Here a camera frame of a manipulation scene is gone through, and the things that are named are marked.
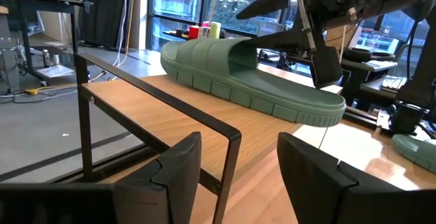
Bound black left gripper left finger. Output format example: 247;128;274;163
114;131;202;224

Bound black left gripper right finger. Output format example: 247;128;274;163
277;131;372;224

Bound green rubber slide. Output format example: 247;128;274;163
390;133;436;174
159;37;347;128

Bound black headphones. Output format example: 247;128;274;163
343;46;396;63

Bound yellow-green cup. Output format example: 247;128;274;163
209;21;222;39

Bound dark grey desk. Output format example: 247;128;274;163
359;76;409;101
340;59;399;106

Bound black computer keyboard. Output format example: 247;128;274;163
380;75;408;92

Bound white paper sheet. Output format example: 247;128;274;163
35;64;76;78

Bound dark curtain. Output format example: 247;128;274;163
80;0;134;50

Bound wooden shelf with black frame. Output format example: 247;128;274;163
74;52;344;224

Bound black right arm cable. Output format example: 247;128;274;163
405;16;420;79

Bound yellow hanging cable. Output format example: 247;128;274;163
124;0;136;58

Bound white hanging cable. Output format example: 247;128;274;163
112;0;132;67

